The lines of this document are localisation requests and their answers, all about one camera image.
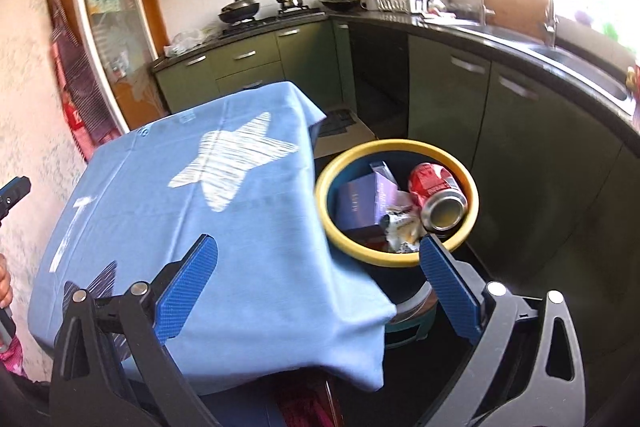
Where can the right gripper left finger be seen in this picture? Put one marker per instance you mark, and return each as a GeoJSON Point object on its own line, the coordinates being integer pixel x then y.
{"type": "Point", "coordinates": [89, 387]}

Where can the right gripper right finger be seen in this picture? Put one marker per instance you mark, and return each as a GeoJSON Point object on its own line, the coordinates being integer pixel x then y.
{"type": "Point", "coordinates": [525, 366]}

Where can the red soda can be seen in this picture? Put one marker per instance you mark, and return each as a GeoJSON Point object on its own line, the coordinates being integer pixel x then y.
{"type": "Point", "coordinates": [441, 202]}

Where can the white pink wrapper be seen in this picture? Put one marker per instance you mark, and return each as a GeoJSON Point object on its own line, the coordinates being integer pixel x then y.
{"type": "Point", "coordinates": [403, 229]}

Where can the purple cream box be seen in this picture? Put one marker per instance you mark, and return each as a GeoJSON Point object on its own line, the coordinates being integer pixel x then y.
{"type": "Point", "coordinates": [362, 203]}

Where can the yellow rimmed trash bin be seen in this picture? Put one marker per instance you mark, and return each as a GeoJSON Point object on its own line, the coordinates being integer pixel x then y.
{"type": "Point", "coordinates": [398, 275]}

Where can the steel kitchen faucet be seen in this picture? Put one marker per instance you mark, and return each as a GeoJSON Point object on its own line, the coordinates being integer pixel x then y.
{"type": "Point", "coordinates": [550, 24]}

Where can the person left hand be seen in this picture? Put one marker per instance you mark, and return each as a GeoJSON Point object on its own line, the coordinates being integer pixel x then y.
{"type": "Point", "coordinates": [6, 290]}

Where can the red checked apron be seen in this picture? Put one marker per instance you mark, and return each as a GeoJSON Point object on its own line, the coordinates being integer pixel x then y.
{"type": "Point", "coordinates": [71, 115]}

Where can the pink floral sleeve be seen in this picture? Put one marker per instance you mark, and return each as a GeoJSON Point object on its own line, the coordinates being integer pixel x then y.
{"type": "Point", "coordinates": [12, 357]}

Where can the purple checked apron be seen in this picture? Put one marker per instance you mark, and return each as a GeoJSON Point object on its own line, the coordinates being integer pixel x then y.
{"type": "Point", "coordinates": [80, 81]}

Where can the blue patterned tablecloth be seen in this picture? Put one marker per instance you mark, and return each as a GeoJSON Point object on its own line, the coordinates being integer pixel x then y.
{"type": "Point", "coordinates": [240, 169]}

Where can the glass sliding door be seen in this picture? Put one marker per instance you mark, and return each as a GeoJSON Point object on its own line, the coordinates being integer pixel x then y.
{"type": "Point", "coordinates": [120, 49]}

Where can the green lower cabinets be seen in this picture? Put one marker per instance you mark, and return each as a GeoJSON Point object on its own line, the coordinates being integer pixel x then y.
{"type": "Point", "coordinates": [547, 136]}

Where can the clear plastic bag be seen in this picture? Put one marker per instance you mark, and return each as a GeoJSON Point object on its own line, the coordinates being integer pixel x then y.
{"type": "Point", "coordinates": [184, 42]}

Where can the black wok with lid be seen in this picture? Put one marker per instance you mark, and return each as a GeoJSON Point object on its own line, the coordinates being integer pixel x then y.
{"type": "Point", "coordinates": [239, 11]}

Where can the gas stove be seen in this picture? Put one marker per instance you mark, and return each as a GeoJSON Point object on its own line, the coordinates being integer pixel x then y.
{"type": "Point", "coordinates": [281, 16]}

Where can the small black kettle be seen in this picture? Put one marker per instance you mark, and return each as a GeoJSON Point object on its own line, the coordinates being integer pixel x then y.
{"type": "Point", "coordinates": [291, 5]}

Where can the wooden cutting board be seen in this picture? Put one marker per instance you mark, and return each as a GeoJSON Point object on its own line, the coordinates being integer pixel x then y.
{"type": "Point", "coordinates": [527, 17]}

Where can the white dish rack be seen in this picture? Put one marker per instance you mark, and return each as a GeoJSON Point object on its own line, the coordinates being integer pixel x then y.
{"type": "Point", "coordinates": [410, 7]}

